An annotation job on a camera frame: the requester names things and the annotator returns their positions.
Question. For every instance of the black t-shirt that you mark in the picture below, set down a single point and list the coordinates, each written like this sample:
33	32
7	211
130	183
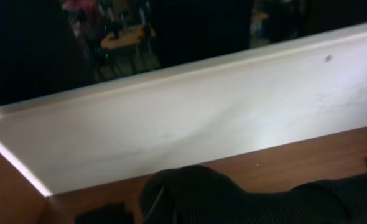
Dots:
198	194

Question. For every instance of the black Nike sock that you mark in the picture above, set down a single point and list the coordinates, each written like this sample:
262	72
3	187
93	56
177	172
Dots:
112	213

